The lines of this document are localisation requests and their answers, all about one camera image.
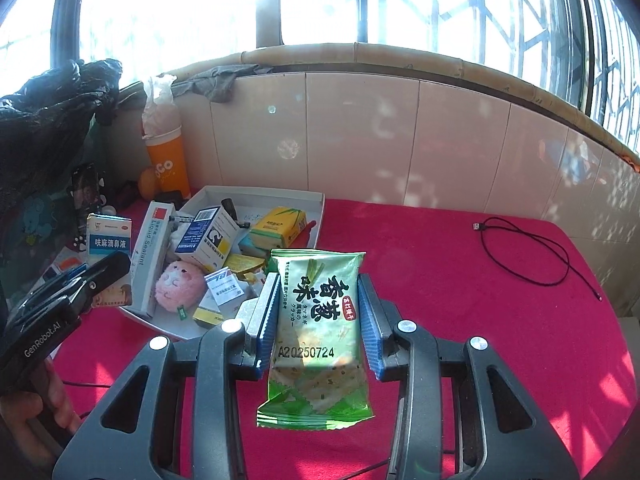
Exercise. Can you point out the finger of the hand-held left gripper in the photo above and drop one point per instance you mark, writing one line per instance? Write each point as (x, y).
(65, 276)
(112, 267)

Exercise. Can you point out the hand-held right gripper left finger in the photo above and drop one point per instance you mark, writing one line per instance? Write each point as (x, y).
(267, 310)

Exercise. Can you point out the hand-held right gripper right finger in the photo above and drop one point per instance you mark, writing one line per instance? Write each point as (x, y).
(370, 325)

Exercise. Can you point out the blue white medicine box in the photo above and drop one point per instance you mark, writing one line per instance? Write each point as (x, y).
(107, 240)

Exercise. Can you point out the small white striped box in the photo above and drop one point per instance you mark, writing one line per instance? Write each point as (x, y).
(225, 287)

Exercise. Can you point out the green cracker packet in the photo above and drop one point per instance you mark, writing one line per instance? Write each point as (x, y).
(320, 290)

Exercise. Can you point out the pink plush toy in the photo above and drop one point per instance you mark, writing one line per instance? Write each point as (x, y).
(177, 282)

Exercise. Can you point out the purple white box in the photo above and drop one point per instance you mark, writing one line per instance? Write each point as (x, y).
(205, 240)

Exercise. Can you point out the black charger plug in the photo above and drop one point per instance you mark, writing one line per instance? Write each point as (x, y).
(228, 208)

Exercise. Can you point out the white cardboard tray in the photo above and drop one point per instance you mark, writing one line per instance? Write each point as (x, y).
(300, 200)

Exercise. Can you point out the person's left hand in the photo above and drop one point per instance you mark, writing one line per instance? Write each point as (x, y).
(60, 395)

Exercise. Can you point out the long white sealant box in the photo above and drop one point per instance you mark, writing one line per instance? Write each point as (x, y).
(150, 260)

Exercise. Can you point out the dark cartoon print bag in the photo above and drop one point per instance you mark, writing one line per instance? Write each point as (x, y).
(40, 215)

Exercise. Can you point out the small teal box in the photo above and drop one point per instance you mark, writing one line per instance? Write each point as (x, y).
(252, 245)

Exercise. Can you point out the dark printed packet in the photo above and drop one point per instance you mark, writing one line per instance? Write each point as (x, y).
(85, 187)

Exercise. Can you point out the yellow green box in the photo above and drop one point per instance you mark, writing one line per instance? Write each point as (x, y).
(277, 225)

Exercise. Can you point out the orange fruit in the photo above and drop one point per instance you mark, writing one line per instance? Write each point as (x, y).
(148, 183)

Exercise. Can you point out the orange cup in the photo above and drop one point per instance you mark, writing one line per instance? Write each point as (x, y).
(167, 165)

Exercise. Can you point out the black garbage bag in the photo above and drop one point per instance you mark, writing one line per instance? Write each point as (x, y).
(45, 125)

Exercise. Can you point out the crumpled clear plastic bag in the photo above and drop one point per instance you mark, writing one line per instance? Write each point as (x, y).
(160, 110)

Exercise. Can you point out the grey cloth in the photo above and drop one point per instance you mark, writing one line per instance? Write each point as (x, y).
(215, 82)

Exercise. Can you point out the tan window sill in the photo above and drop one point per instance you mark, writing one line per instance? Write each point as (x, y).
(400, 55)

